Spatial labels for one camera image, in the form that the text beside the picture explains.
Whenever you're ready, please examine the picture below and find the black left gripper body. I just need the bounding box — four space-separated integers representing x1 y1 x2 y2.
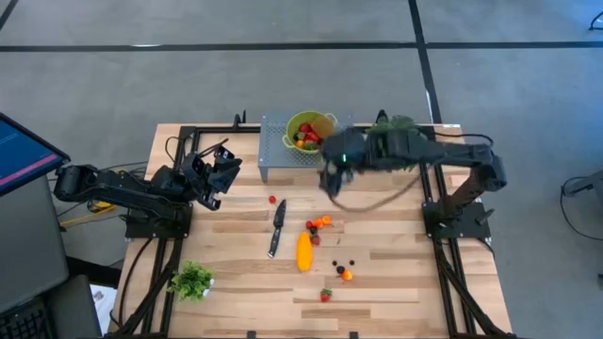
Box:
182 151 222 211

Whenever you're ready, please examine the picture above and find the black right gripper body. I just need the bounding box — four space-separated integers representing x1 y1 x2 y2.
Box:
319 129 367 197

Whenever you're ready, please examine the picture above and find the long yellow toy fruit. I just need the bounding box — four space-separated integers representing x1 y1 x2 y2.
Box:
296 231 314 273

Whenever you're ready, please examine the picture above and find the green colander bowl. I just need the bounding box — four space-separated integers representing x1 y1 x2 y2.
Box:
281 110 338 155

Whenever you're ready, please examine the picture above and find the grey perforated metal stand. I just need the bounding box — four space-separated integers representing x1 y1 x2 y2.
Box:
257 111 331 183

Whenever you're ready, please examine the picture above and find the large plant in white pot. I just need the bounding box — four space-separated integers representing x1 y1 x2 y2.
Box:
369 114 428 173

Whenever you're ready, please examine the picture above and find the small green potted plant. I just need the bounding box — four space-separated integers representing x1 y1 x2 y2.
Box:
167 260 217 303

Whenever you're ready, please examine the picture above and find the white paper sheet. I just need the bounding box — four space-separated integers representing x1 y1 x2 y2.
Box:
89 283 119 338

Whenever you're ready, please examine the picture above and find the computer monitor blue screen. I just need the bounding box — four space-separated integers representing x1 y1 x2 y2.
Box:
0 111 72 198

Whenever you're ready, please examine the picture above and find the black keyboard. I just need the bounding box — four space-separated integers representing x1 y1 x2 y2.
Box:
0 297 51 339

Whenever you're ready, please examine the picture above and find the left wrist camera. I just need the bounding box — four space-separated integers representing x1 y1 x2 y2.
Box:
212 145 237 165

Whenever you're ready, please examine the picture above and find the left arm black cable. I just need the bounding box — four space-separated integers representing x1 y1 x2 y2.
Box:
163 135 231 166

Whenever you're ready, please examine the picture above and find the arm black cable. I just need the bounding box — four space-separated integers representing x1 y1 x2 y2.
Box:
327 134 495 213
163 135 231 166

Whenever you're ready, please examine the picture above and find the black aluminium table frame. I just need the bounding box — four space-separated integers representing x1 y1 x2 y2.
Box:
106 122 517 339

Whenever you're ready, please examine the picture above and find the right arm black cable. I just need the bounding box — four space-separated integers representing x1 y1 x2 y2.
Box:
327 134 495 213

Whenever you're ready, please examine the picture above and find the black-handled kitchen knife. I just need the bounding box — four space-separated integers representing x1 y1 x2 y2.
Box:
267 198 288 259

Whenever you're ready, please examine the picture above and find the yellow cable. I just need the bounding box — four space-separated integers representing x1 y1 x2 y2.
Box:
58 202 124 228

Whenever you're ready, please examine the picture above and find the black hose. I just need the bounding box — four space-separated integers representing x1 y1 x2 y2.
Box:
115 237 156 331

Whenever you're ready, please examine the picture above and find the black floor cable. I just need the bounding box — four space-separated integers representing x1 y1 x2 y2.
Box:
559 174 603 242

